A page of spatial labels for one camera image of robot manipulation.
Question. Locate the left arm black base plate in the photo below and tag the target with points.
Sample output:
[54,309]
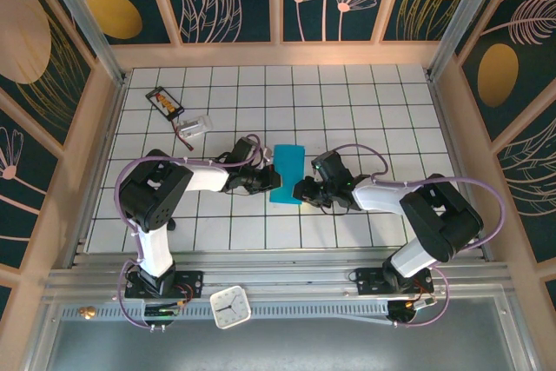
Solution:
[191,284]

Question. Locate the white square clock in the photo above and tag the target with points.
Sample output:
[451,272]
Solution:
[230,306]

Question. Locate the grey metal panel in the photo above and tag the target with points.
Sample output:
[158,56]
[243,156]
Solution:
[304,345]

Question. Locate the black battery with orange label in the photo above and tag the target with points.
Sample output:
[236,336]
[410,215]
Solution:
[165,103]

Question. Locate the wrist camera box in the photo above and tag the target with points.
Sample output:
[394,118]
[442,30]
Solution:
[314,170]
[266,154]

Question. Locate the blue cloth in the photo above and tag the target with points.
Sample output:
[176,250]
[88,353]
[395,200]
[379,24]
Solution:
[289,158]

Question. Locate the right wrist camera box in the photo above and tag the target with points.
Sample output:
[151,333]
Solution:
[314,170]

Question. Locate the brass knob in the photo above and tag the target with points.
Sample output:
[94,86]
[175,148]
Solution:
[88,312]

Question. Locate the aluminium corner post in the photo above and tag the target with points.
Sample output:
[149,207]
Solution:
[462,19]
[89,28]

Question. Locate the aluminium mounting rail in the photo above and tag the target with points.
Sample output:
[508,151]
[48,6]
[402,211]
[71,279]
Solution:
[282,271]

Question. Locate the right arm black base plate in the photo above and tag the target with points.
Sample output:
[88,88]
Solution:
[369,282]

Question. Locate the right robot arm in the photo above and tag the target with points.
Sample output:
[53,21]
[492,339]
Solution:
[412,258]

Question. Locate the aluminium side rail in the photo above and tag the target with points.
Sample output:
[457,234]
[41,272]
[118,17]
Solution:
[102,162]
[451,127]

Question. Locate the clear plastic box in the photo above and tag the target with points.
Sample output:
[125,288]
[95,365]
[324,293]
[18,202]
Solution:
[195,126]

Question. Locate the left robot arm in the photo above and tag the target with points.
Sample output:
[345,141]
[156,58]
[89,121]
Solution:
[154,249]

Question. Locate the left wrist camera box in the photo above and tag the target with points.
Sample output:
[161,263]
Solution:
[266,154]

